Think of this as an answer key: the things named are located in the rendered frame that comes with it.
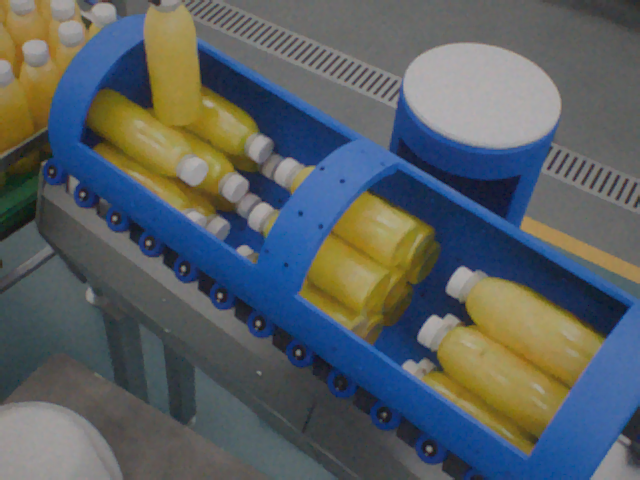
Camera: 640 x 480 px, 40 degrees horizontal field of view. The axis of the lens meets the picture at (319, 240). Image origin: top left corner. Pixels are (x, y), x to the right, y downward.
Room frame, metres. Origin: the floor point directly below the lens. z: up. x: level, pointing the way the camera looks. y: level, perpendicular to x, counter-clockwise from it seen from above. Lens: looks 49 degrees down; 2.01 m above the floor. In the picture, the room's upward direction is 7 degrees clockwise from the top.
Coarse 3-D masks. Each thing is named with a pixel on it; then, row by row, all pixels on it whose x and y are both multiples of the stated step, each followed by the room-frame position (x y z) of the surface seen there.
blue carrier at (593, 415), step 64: (128, 64) 1.06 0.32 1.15; (64, 128) 0.92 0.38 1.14; (320, 128) 1.00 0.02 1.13; (128, 192) 0.84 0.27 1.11; (256, 192) 0.99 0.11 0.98; (320, 192) 0.77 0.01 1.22; (384, 192) 0.93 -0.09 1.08; (448, 192) 0.81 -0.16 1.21; (192, 256) 0.77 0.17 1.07; (448, 256) 0.85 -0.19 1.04; (512, 256) 0.81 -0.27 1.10; (320, 320) 0.65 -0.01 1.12; (384, 384) 0.59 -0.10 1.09; (576, 384) 0.54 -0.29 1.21; (448, 448) 0.54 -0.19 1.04; (512, 448) 0.50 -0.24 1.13; (576, 448) 0.49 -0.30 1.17
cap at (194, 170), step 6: (186, 162) 0.89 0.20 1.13; (192, 162) 0.89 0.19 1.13; (198, 162) 0.89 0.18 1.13; (204, 162) 0.90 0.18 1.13; (186, 168) 0.88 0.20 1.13; (192, 168) 0.88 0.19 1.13; (198, 168) 0.89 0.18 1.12; (204, 168) 0.90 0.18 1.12; (186, 174) 0.88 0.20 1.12; (192, 174) 0.88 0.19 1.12; (198, 174) 0.89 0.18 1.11; (204, 174) 0.90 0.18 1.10; (186, 180) 0.88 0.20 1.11; (192, 180) 0.88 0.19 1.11; (198, 180) 0.89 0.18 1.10
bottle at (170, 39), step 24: (144, 24) 0.98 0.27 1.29; (168, 24) 0.97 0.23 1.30; (192, 24) 0.99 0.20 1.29; (168, 48) 0.96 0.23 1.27; (192, 48) 0.98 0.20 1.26; (168, 72) 0.95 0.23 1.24; (192, 72) 0.97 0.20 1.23; (168, 96) 0.95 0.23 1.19; (192, 96) 0.97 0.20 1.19; (168, 120) 0.95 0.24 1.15; (192, 120) 0.96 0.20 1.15
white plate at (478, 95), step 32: (416, 64) 1.30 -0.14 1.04; (448, 64) 1.31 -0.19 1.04; (480, 64) 1.32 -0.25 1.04; (512, 64) 1.33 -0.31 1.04; (416, 96) 1.21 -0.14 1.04; (448, 96) 1.22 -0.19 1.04; (480, 96) 1.23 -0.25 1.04; (512, 96) 1.24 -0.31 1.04; (544, 96) 1.25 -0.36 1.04; (448, 128) 1.14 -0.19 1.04; (480, 128) 1.15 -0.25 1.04; (512, 128) 1.16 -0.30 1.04; (544, 128) 1.17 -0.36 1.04
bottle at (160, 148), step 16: (96, 96) 0.99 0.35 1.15; (112, 96) 0.99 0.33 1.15; (96, 112) 0.97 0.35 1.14; (112, 112) 0.96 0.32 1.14; (128, 112) 0.96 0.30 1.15; (144, 112) 0.97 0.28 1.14; (96, 128) 0.96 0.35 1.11; (112, 128) 0.94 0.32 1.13; (128, 128) 0.94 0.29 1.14; (144, 128) 0.93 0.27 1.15; (160, 128) 0.94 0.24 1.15; (112, 144) 0.94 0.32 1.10; (128, 144) 0.92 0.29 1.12; (144, 144) 0.91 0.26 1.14; (160, 144) 0.91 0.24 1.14; (176, 144) 0.91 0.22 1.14; (144, 160) 0.90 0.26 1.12; (160, 160) 0.89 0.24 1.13; (176, 160) 0.90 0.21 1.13; (176, 176) 0.89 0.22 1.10
